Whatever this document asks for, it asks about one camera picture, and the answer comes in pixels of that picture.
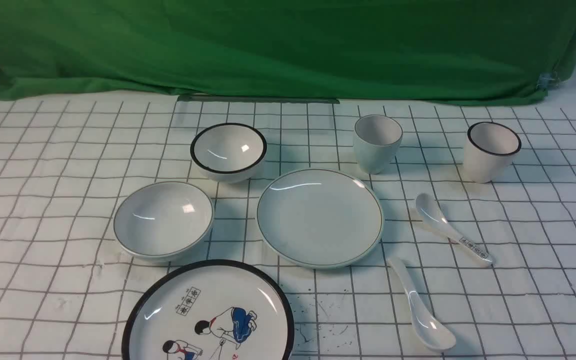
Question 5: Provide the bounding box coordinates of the black-rimmed cartoon plate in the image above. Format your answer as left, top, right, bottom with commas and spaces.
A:
121, 259, 295, 360

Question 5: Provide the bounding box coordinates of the black-rimmed white cup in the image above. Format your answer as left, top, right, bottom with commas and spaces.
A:
462, 121, 522, 183

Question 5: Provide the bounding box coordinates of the green backdrop cloth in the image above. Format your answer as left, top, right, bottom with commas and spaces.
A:
0, 0, 576, 106

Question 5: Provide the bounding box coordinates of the metal binder clip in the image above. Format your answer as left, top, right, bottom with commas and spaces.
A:
535, 72, 562, 91

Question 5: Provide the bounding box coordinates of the white spoon with lettering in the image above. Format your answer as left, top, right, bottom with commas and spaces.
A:
414, 193, 494, 267

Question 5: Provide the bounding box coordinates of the pale green round plate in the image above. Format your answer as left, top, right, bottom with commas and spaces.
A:
256, 168, 385, 269

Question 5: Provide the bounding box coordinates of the black-rimmed white bowl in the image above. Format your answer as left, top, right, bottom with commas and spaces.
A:
190, 123, 268, 183

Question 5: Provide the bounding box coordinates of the plain white ceramic spoon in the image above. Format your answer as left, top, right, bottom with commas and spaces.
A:
386, 256, 457, 353

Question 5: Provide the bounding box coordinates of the pale green cup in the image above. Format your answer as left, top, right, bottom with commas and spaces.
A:
353, 114, 403, 174

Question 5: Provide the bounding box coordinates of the white checkered tablecloth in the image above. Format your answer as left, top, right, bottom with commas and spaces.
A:
0, 96, 576, 360

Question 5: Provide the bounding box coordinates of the pale green shallow bowl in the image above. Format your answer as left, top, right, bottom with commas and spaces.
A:
113, 181, 215, 263

